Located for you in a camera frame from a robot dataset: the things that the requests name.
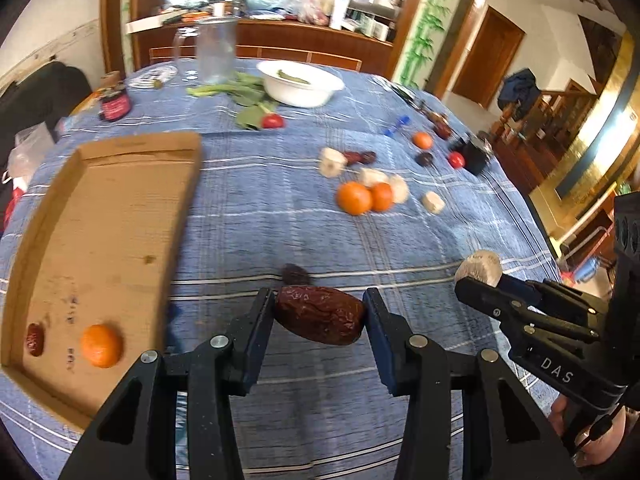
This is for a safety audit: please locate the red radish with leaves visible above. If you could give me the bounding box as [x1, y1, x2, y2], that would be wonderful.
[235, 100, 286, 132]

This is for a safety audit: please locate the black sofa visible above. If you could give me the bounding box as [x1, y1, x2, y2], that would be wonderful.
[0, 61, 93, 171]

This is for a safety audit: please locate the large clear plastic bag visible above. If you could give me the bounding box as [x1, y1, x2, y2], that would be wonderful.
[247, 0, 333, 23]

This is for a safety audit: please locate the dark jar with red label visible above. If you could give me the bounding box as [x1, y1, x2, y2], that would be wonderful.
[98, 85, 132, 122]

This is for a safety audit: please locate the small black box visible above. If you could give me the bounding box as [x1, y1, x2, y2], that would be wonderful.
[450, 135, 493, 176]

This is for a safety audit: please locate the clear plastic jar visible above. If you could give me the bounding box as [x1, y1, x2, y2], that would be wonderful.
[173, 16, 240, 86]

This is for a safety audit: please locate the wooden sideboard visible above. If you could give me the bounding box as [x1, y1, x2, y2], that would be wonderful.
[125, 15, 396, 78]

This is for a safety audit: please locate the small red date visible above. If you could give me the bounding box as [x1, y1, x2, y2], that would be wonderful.
[26, 323, 47, 358]

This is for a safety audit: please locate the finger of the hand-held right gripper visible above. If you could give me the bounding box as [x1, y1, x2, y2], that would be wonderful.
[499, 275, 608, 331]
[455, 277, 628, 413]

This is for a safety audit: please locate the white bowl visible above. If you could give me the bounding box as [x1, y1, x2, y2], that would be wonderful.
[256, 60, 345, 108]

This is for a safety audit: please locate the wooden armchair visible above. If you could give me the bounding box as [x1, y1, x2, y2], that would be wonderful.
[492, 87, 598, 171]

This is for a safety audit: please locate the flat white box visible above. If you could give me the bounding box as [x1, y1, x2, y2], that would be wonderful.
[125, 14, 166, 35]

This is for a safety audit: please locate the green leafy vegetable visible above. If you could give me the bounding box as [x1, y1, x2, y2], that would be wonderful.
[187, 72, 266, 106]

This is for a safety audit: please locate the wooden door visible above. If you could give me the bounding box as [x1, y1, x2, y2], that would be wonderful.
[451, 6, 526, 108]

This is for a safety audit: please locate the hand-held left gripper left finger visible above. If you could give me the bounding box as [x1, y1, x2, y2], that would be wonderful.
[59, 287, 277, 480]

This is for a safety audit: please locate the red plastic bag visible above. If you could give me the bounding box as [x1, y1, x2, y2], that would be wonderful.
[5, 185, 26, 226]

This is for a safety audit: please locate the wooden chair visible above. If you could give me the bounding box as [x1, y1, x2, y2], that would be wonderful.
[235, 45, 363, 73]

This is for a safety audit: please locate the large red date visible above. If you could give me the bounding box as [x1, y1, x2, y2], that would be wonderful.
[274, 285, 367, 346]

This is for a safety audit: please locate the person's right hand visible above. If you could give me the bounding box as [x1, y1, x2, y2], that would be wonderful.
[549, 395, 640, 468]

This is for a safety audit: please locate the cardboard box tray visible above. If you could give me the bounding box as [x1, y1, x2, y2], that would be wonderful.
[0, 131, 203, 433]

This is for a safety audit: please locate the dark blue jacket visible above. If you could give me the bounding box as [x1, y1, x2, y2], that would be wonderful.
[497, 69, 542, 111]

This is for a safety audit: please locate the white bottle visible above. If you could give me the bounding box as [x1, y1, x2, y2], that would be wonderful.
[330, 0, 351, 31]

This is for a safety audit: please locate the blue plaid tablecloth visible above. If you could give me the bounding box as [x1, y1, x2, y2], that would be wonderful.
[0, 57, 581, 480]

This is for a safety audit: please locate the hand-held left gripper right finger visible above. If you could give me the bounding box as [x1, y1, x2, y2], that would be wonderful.
[364, 287, 583, 480]

